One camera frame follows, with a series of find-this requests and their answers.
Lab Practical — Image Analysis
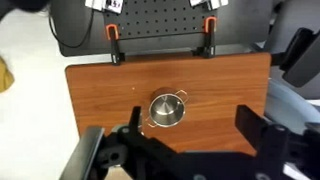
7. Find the black perforated breadboard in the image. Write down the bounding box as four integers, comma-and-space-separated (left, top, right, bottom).
49, 0, 274, 58

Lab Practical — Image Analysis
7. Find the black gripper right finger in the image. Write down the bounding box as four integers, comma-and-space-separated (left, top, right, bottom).
234, 104, 270, 157

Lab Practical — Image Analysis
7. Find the blue grey office chair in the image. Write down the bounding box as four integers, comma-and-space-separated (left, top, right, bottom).
265, 78, 320, 135

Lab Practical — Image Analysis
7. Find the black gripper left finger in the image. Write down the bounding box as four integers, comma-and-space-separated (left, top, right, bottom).
129, 105, 143, 135

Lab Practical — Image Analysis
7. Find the orange black bar clamp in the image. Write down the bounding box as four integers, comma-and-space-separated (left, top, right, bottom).
191, 15, 218, 59
105, 23, 127, 66

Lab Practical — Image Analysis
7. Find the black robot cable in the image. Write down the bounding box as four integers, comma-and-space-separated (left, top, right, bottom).
48, 9, 97, 50

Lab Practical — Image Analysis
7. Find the small stainless steel pot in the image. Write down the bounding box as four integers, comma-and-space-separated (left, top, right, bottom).
143, 86, 189, 129

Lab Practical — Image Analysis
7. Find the tan crumpled object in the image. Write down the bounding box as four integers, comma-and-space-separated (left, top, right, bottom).
0, 55, 15, 94

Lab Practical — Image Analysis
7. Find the black office chair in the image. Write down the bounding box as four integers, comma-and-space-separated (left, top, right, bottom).
280, 27, 320, 89

